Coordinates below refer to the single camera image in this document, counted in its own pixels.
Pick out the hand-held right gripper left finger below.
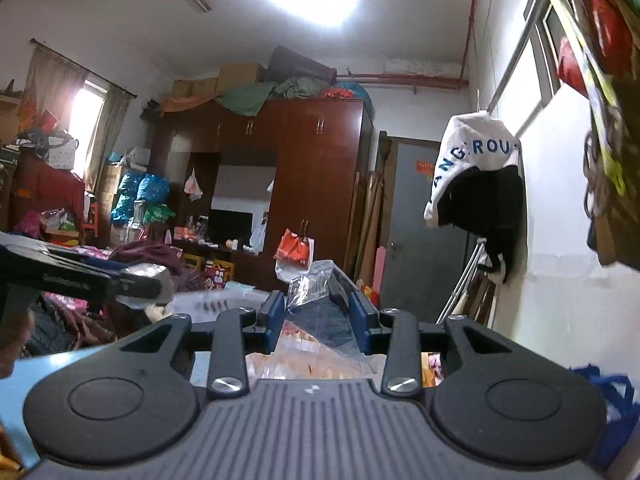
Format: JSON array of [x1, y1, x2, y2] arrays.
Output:
[[116, 290, 287, 401]]

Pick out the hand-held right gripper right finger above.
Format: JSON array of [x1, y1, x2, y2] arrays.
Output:
[[349, 290, 501, 397]]

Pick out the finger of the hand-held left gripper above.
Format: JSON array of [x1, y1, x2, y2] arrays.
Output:
[[42, 271, 164, 311], [47, 254, 176, 283]]

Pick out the dark packet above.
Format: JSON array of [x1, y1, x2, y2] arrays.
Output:
[[286, 259, 386, 376]]

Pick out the pink floral blanket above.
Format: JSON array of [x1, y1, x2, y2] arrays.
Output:
[[40, 245, 113, 323]]

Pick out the maroon cloth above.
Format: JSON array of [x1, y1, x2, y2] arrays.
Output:
[[108, 240, 207, 295]]

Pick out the pink board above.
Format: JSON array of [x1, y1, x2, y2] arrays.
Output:
[[373, 245, 389, 294]]

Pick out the orange white shopping bag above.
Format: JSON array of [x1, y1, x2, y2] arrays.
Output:
[[273, 228, 315, 284]]

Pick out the red toy box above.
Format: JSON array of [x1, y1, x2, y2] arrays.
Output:
[[202, 260, 234, 291]]

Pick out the green packet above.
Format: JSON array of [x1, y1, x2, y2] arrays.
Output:
[[142, 203, 177, 225]]

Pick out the blue plastic bags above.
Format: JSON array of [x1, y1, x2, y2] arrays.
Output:
[[110, 172, 172, 227]]

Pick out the orange printed cloth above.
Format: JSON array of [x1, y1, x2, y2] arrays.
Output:
[[421, 352, 445, 387]]

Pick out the wooden planks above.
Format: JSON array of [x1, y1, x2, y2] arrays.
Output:
[[349, 170, 387, 287]]

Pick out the black television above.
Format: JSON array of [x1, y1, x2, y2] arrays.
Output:
[[209, 209, 254, 247]]

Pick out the folding metal rack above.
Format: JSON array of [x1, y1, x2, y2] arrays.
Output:
[[436, 236, 490, 324]]

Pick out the grey door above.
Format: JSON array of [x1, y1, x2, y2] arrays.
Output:
[[379, 135, 477, 312]]

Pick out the white patterned bag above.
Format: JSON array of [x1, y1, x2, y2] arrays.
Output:
[[47, 137, 81, 170]]

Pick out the pink white hanging plastic bag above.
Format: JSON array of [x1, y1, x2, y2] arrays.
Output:
[[183, 168, 204, 202]]

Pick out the bright window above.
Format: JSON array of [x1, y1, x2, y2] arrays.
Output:
[[71, 80, 109, 179]]

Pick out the beige curtain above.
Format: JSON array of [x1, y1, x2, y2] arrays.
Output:
[[81, 81, 132, 192], [24, 46, 89, 113]]

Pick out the brown wooden wardrobe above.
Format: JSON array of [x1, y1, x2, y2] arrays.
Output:
[[149, 96, 375, 292]]

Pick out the black hanging garment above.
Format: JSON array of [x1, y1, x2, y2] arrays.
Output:
[[444, 164, 527, 285]]

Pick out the small cardboard box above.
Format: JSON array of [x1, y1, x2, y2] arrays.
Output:
[[172, 78, 220, 99]]

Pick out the curtain rod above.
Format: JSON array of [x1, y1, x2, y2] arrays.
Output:
[[30, 38, 139, 98]]

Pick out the green cloth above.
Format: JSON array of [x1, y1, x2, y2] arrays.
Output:
[[214, 76, 329, 117]]

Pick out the red and blue bag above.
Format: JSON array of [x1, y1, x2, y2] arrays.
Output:
[[322, 80, 372, 104]]

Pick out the large cardboard box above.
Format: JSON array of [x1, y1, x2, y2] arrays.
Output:
[[216, 62, 267, 94]]

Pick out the dark rolled mat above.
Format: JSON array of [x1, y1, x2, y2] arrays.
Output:
[[266, 45, 337, 86]]

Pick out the blue woven bag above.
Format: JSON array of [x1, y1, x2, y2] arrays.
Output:
[[569, 363, 640, 472]]

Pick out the brown hanging bag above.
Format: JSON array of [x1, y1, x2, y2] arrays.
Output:
[[584, 74, 640, 267]]

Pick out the red ceiling pipe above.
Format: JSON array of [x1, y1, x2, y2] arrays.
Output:
[[337, 0, 482, 95]]

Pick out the red hanging bag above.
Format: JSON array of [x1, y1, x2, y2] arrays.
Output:
[[556, 0, 634, 99]]

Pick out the metal wall rod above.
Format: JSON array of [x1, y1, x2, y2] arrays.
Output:
[[486, 0, 562, 112]]

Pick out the yellow strap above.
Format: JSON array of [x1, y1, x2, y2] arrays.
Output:
[[534, 0, 627, 197]]

